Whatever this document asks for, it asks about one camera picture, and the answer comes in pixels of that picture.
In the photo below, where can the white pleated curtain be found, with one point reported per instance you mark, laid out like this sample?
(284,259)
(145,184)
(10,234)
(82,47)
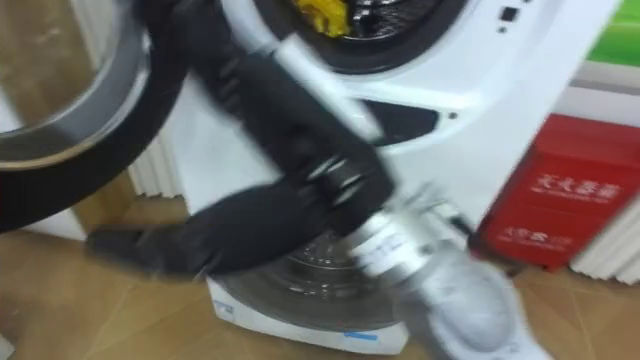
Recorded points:
(155,170)
(610,250)

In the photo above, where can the red box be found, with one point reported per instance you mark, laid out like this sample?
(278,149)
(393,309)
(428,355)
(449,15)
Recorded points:
(565,200)

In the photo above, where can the white stacked washing machines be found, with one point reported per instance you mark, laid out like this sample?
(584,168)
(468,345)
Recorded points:
(500,150)

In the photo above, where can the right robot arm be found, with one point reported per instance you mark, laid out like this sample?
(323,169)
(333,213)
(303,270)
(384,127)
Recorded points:
(440,290)

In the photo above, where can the yellow cloth item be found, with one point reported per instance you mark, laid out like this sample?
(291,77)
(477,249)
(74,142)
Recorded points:
(322,15)

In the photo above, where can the green and white poster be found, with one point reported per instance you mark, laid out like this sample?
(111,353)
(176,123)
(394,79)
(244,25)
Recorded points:
(617,35)

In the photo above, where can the round dark washing machine door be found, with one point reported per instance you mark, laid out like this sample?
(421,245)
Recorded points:
(75,190)

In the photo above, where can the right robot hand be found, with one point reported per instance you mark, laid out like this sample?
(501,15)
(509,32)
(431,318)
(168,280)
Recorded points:
(300,140)

